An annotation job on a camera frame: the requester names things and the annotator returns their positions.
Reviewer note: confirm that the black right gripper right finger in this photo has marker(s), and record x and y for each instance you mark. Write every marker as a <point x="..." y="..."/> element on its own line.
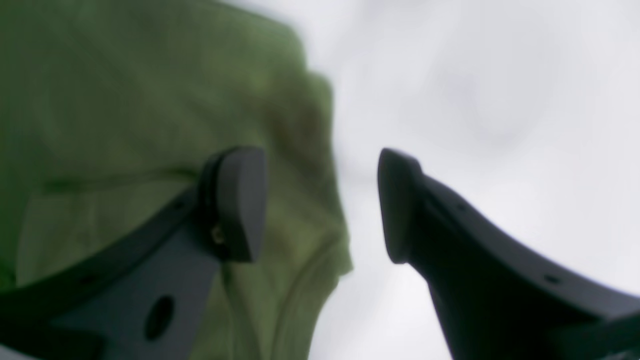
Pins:
<point x="495" y="298"/>

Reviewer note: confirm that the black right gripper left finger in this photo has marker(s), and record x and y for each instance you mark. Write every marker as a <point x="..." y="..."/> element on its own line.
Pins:
<point x="143" y="298"/>

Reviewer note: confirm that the olive green T-shirt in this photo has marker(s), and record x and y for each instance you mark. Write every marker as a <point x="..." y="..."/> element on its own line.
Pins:
<point x="109" y="109"/>

